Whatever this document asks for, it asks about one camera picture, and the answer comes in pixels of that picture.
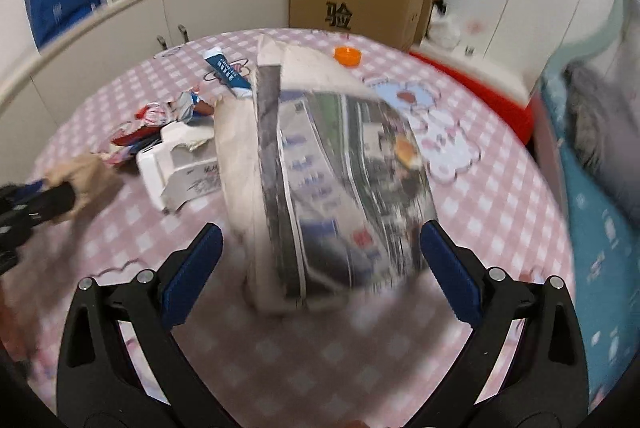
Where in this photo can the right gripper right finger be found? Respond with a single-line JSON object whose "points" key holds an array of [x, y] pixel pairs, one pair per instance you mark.
{"points": [[524, 364]]}

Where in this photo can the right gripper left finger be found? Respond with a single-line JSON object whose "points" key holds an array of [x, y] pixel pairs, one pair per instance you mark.
{"points": [[97, 384]]}

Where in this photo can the red snack bag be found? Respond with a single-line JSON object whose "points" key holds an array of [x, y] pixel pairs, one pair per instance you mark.
{"points": [[145, 128]]}

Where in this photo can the blue white carton box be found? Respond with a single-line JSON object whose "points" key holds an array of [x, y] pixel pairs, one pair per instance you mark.
{"points": [[175, 172]]}

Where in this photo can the blue white tube box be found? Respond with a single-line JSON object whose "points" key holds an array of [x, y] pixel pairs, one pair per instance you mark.
{"points": [[232, 73]]}

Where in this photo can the newspaper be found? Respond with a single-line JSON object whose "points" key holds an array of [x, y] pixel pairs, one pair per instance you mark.
{"points": [[323, 180]]}

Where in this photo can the orange bottle cap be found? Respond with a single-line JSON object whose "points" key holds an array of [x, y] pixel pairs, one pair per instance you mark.
{"points": [[347, 56]]}

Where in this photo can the teal patterned bed sheet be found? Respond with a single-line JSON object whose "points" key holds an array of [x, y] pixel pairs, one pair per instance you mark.
{"points": [[606, 258]]}

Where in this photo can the pink checkered tablecloth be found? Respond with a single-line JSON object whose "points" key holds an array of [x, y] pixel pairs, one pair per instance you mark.
{"points": [[380, 354]]}

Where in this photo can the grey folded blanket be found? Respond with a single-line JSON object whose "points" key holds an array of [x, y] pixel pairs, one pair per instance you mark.
{"points": [[602, 125]]}

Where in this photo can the red white storage bench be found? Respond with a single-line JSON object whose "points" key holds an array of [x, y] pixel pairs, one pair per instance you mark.
{"points": [[502, 90]]}

